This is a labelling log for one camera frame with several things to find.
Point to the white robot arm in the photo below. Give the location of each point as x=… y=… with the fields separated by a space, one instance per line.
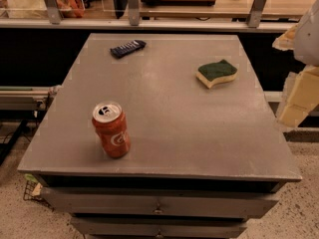
x=300 y=95

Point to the green yellow sponge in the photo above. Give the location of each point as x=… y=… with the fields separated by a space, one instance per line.
x=216 y=73

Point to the orange soda can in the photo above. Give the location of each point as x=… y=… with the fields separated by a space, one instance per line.
x=109 y=121

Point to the dark blue snack bar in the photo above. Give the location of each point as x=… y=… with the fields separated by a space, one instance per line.
x=128 y=48

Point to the grey cabinet top drawer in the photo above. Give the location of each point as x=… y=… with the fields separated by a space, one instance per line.
x=241 y=205

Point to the grey cabinet drawer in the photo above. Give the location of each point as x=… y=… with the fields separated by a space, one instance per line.
x=241 y=205
x=157 y=228

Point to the grey cabinet lower drawer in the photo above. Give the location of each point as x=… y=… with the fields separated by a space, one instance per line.
x=157 y=228

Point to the orange snack bag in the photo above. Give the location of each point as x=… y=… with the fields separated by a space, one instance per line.
x=71 y=8

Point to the clear plastic box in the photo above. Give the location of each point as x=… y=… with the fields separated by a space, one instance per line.
x=31 y=9

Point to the metal shelf rail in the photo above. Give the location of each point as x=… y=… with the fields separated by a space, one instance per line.
x=147 y=25

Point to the wire basket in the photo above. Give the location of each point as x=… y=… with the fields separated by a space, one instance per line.
x=32 y=192

